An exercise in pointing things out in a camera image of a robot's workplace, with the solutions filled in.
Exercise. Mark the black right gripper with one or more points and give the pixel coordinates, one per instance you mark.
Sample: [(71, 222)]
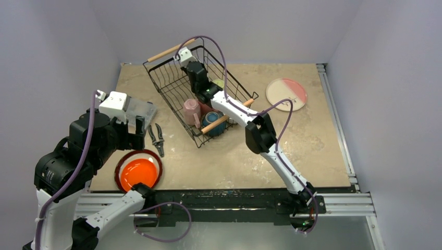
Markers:
[(193, 67)]

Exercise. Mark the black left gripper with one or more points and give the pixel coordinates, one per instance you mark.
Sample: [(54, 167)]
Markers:
[(132, 140)]

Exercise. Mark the yellow-green mug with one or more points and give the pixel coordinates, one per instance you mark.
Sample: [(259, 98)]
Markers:
[(219, 82)]

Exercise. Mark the dusty pink mug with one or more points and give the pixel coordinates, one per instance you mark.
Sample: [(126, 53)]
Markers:
[(205, 109)]

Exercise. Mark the light pink mug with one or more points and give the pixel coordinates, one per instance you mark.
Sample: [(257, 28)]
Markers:
[(192, 113)]

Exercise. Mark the dark blue beige bowl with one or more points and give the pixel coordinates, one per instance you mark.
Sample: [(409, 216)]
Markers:
[(209, 119)]

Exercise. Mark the orange plate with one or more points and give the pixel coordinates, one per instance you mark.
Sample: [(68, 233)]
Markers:
[(138, 171)]

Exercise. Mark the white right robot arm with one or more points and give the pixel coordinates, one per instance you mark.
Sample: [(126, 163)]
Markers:
[(260, 134)]

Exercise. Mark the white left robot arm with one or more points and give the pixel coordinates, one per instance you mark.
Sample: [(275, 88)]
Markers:
[(64, 174)]

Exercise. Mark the clear plastic screw box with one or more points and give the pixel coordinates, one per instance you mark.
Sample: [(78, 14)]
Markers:
[(137, 107)]

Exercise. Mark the black pliers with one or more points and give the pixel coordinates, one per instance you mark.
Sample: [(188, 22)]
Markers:
[(157, 138)]

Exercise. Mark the dark red clear plate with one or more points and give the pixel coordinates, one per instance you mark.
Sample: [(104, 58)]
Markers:
[(144, 154)]

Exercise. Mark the black wire dish rack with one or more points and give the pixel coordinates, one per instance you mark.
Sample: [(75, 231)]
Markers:
[(174, 87)]

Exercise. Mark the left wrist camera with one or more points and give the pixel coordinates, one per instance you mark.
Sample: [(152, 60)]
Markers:
[(114, 105)]

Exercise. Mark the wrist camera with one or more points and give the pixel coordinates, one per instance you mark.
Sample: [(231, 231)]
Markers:
[(184, 57), (114, 105)]

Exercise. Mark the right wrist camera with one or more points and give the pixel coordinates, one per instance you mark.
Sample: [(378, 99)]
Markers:
[(184, 57)]

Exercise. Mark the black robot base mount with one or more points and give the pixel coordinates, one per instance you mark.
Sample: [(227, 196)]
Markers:
[(230, 205)]

